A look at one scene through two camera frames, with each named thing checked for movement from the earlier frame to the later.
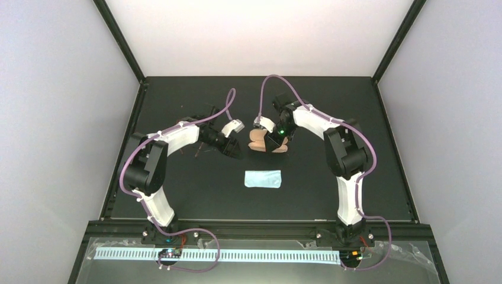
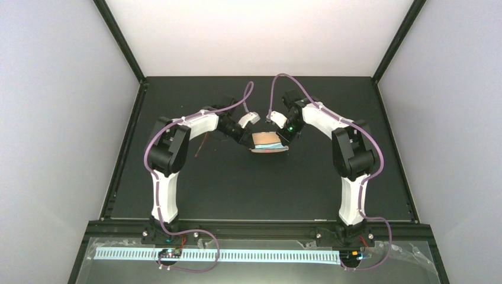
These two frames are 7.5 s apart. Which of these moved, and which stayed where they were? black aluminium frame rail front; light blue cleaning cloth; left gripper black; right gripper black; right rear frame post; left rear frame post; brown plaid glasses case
Moved: left gripper black; light blue cleaning cloth; right gripper black
Stayed: right rear frame post; brown plaid glasses case; black aluminium frame rail front; left rear frame post
